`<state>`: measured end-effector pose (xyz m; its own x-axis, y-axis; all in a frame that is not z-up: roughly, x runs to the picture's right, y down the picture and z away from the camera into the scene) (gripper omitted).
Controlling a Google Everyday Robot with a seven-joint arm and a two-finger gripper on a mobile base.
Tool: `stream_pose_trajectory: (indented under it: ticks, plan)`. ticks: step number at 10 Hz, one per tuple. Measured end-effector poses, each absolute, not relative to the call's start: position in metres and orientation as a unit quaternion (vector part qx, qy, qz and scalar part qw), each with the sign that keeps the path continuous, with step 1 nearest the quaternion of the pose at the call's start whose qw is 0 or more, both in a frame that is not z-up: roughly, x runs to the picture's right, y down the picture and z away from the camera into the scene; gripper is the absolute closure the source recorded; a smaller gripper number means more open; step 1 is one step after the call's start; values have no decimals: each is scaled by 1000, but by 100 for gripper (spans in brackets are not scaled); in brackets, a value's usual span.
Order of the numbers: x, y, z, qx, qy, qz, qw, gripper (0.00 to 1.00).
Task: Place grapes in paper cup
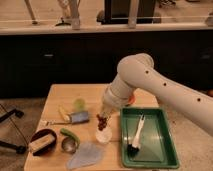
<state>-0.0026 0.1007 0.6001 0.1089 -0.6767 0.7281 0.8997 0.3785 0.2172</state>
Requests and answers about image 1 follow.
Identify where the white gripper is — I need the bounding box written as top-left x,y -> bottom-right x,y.
100,100 -> 117,118

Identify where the dark red grape bunch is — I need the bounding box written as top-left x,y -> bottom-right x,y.
97,115 -> 107,131

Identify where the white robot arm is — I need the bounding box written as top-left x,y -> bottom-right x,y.
102,53 -> 213,136

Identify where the small metal cup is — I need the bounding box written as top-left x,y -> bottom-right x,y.
61,137 -> 77,154

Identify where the blue grey can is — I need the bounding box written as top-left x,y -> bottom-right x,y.
70,111 -> 89,124

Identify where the yellow corn cob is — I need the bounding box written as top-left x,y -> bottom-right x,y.
58,106 -> 70,122

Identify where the green pepper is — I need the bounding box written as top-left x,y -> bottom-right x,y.
60,128 -> 80,148

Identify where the light blue cloth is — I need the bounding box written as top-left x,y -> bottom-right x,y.
66,142 -> 104,170

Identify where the silver fork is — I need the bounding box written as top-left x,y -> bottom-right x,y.
40,119 -> 72,127

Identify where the green plastic tray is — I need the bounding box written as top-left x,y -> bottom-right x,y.
120,107 -> 179,169

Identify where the dark red bowl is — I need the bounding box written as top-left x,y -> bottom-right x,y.
28,129 -> 57,156

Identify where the beige sponge block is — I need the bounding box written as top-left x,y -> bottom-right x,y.
29,134 -> 55,153

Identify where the black cabinet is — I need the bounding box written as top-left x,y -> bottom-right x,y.
0,30 -> 213,98

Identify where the black chair base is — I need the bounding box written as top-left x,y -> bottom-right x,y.
0,103 -> 28,155

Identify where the white handled black brush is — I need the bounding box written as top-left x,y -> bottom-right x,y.
127,115 -> 145,157

